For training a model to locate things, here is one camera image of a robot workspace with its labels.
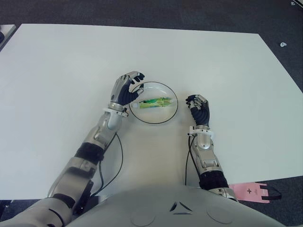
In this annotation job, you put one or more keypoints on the grey robot torso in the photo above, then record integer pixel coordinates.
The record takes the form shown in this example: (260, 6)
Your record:
(177, 208)

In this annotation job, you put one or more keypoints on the right wrist white camera bracket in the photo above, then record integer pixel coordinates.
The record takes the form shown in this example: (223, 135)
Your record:
(203, 132)

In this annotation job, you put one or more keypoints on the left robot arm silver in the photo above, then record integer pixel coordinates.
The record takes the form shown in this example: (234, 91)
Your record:
(97, 139)

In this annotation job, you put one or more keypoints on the left robot hand black silver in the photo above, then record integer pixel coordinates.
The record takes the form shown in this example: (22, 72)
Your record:
(120, 92)

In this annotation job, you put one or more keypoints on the wrist white camera bracket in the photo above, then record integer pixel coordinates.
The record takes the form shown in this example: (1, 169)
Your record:
(113, 111)
(203, 132)

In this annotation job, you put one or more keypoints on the small white floor scrap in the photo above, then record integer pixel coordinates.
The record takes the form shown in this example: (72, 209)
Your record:
(282, 44)
(293, 3)

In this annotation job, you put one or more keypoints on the green snack bag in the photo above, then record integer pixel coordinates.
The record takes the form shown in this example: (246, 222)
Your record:
(154, 102)

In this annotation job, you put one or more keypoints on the right robot hand black silver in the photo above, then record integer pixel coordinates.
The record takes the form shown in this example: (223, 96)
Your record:
(201, 113)

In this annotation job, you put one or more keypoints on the left wrist white camera bracket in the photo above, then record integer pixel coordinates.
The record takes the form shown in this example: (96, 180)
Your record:
(113, 111)

